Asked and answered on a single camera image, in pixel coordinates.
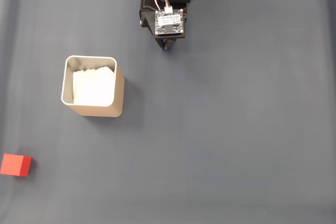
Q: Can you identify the beige square box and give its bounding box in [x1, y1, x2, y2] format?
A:
[60, 55, 125, 118]

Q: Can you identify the white tissue paper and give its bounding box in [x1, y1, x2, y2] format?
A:
[72, 66, 116, 105]

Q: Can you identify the red cube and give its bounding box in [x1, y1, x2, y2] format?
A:
[0, 153, 33, 177]

